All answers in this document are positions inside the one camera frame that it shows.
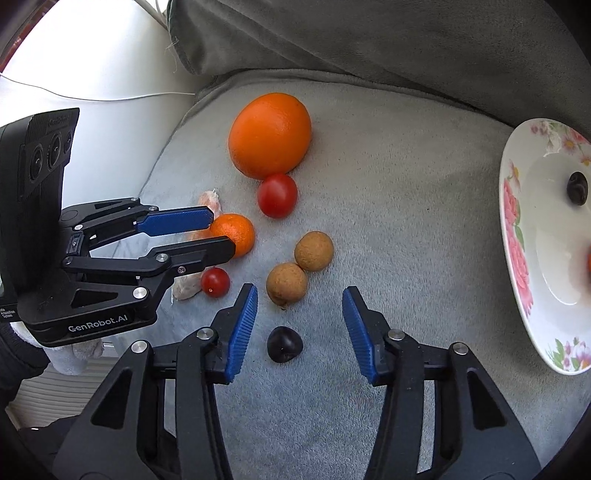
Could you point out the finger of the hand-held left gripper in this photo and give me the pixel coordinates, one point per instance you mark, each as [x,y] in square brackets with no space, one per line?
[203,251]
[175,220]

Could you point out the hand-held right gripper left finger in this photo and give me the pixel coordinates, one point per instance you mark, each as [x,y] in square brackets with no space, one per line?
[242,332]

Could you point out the white floral plate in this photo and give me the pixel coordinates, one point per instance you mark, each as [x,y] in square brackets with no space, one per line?
[549,240]

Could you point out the striped grey mat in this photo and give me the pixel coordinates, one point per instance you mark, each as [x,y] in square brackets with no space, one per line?
[46,397]

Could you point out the grey fleece blanket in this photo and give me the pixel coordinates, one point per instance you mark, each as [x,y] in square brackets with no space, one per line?
[369,37]

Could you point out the person's left hand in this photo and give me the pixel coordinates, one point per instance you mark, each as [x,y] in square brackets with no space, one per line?
[69,357]

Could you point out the peeled pomelo segment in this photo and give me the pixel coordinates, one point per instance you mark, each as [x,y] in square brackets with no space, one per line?
[187,287]

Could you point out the large cherry tomato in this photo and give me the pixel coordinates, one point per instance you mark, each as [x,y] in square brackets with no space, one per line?
[277,196]

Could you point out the small cherry tomato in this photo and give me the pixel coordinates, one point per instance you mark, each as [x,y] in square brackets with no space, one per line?
[215,282]

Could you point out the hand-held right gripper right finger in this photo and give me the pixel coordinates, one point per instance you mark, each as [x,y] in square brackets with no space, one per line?
[358,332]

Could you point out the brown longan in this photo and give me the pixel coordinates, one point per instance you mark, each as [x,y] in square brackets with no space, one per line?
[286,284]
[314,250]

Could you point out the mandarin orange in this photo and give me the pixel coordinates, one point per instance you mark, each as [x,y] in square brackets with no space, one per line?
[240,233]
[589,267]

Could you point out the person's left forearm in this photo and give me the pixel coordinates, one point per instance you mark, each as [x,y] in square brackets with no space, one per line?
[21,360]

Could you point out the large orange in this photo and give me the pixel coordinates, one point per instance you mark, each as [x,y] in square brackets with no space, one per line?
[270,134]

